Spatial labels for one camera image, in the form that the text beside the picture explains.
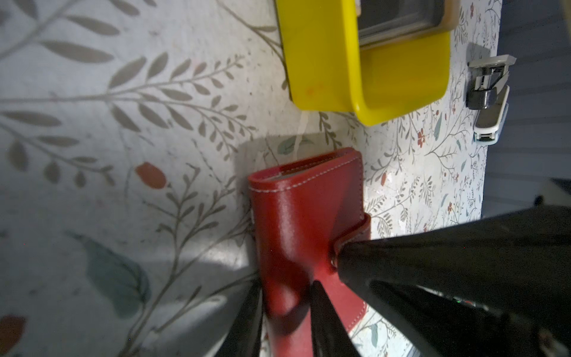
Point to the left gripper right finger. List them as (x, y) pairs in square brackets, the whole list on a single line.
[(329, 337)]

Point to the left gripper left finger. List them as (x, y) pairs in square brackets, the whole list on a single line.
[(244, 336)]

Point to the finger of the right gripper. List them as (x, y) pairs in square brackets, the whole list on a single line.
[(439, 326), (518, 262)]

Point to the yellow plastic card tray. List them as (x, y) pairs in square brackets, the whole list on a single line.
[(329, 72)]

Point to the stack of cards in tray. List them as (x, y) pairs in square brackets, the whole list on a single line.
[(381, 22)]

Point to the small white grey device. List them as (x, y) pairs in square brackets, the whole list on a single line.
[(490, 122)]

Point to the beige stapler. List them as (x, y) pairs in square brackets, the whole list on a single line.
[(492, 74)]

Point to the floral table mat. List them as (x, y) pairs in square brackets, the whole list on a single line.
[(128, 131)]

